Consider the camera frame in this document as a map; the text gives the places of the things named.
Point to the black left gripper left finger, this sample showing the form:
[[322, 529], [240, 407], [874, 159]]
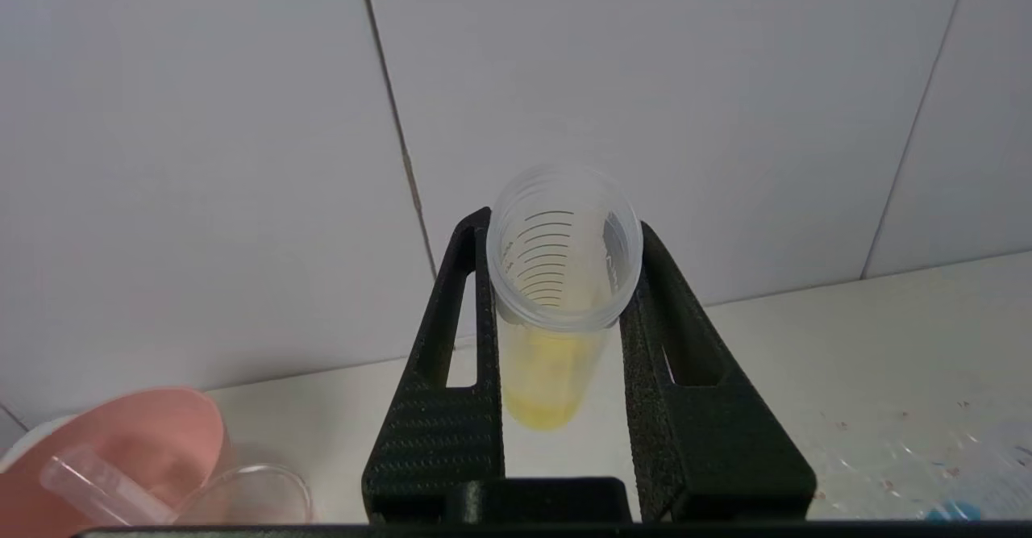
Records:
[[439, 433]]

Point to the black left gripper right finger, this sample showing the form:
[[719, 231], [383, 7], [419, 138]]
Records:
[[709, 441]]

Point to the test tube with yellow pigment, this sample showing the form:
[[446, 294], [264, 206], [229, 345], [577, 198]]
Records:
[[556, 360]]

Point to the test tube with red pigment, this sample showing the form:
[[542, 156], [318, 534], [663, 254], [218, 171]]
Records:
[[97, 485]]

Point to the clear plastic beaker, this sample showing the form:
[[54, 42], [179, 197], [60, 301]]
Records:
[[258, 498]]

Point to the clear acrylic test tube rack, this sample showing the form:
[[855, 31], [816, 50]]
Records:
[[903, 449]]

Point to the pink plastic bowl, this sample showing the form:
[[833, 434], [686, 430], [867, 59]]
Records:
[[137, 433]]

